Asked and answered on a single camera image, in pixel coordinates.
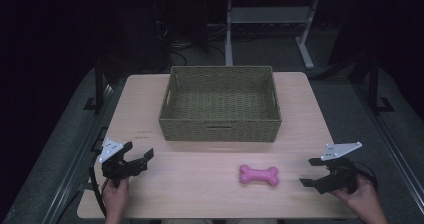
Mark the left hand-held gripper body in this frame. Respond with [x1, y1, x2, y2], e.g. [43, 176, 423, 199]
[97, 137, 149, 188]

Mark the pink bone-shaped dog toy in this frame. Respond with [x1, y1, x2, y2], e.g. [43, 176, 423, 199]
[238, 164, 281, 187]

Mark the grey metal desk frame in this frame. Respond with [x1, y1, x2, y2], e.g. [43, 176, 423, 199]
[223, 0, 322, 70]

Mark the person's right hand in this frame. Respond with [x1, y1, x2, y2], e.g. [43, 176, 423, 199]
[330, 174, 380, 217]

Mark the green woven basket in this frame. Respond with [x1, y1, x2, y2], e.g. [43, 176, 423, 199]
[158, 65, 283, 143]

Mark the aluminium frame rail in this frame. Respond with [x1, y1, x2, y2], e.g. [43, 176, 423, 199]
[353, 83, 424, 215]
[41, 82, 116, 224]

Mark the black metal post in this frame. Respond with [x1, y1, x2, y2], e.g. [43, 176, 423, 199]
[366, 55, 396, 116]
[83, 58, 108, 113]

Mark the black cable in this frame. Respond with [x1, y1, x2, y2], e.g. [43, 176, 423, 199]
[352, 160, 380, 193]
[88, 160, 108, 218]

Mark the person's left hand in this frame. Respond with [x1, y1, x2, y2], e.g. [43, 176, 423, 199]
[101, 177, 131, 219]

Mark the tangle of floor cables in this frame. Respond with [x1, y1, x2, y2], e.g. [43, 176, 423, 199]
[153, 20, 228, 68]

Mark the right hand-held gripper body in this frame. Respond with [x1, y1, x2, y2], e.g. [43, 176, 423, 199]
[316, 141, 363, 195]

